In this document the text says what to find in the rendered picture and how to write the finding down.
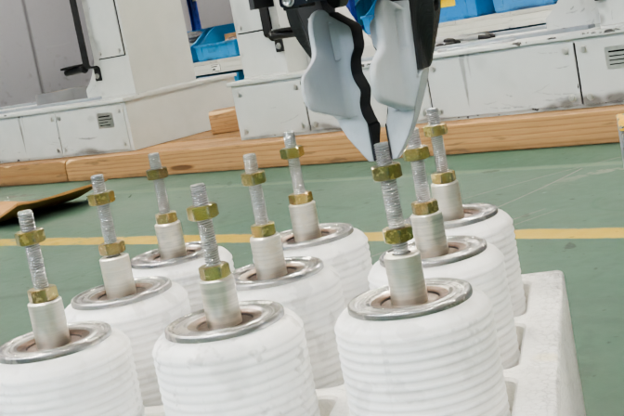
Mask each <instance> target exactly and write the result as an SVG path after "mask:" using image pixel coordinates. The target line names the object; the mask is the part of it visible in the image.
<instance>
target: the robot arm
mask: <svg viewBox="0 0 624 416"><path fill-rule="evenodd" d="M248 1H249V6H250V10H254V9H259V8H266V7H273V6H274V1H273V0H248ZM347 3H348V0H279V5H280V7H283V10H284V11H285V10H286V14H287V18H288V21H289V24H290V26H291V29H292V32H293V34H294V36H295V38H296V39H297V41H298V42H299V44H300V45H301V47H302V48H303V49H304V51H305V52H306V53H307V55H308V56H309V57H310V58H311V62H310V64H309V66H308V67H307V69H306V71H305V73H304V75H303V77H302V80H301V89H302V96H303V99H304V102H305V104H306V106H307V107H308V108H309V109H310V110H311V111H313V112H317V113H322V114H326V115H330V116H334V118H335V119H337V121H338V123H339V125H340V126H341V128H342V129H343V131H344V133H345V134H346V136H347V137H348V139H349V140H350V141H351V142H352V144H353V145H354V146H355V147H356V148H357V149H358V150H359V151H360V152H361V153H362V155H363V156H364V157H365V158H366V159H367V160H368V161H369V162H374V161H376V160H377V159H375V158H376V156H375V155H376V154H375V152H376V151H374V150H375V149H374V147H373V146H374V144H376V143H380V134H381V125H380V122H378V119H377V118H376V116H375V114H374V111H373V109H372V107H371V91H372V94H373V96H374V98H375V100H376V101H377V102H378V103H380V104H383V105H385V106H387V117H386V124H385V130H386V135H387V141H388V146H389V151H390V157H391V159H397V158H399V157H401V155H402V154H403V152H404V150H405V148H406V147H407V145H408V143H409V141H410V138H411V135H412V133H413V131H414V128H415V125H416V123H417V121H418V117H419V114H420V110H421V106H422V104H423V97H424V92H425V88H426V84H427V79H428V73H429V68H430V66H431V64H432V61H433V55H434V51H435V45H436V35H437V30H438V24H439V19H440V11H441V0H377V1H376V3H375V8H374V18H373V19H372V20H371V22H370V37H371V41H372V44H373V46H374V48H375V49H376V52H375V55H374V57H373V59H372V61H371V64H370V84H369V82H368V80H367V79H366V77H365V75H364V73H363V71H362V65H361V57H362V54H363V51H364V46H365V43H364V37H363V31H362V27H361V25H360V24H359V23H358V22H356V21H354V20H352V19H350V18H348V17H347V16H345V15H343V14H341V13H339V12H335V8H337V7H345V6H346V5H347Z"/></svg>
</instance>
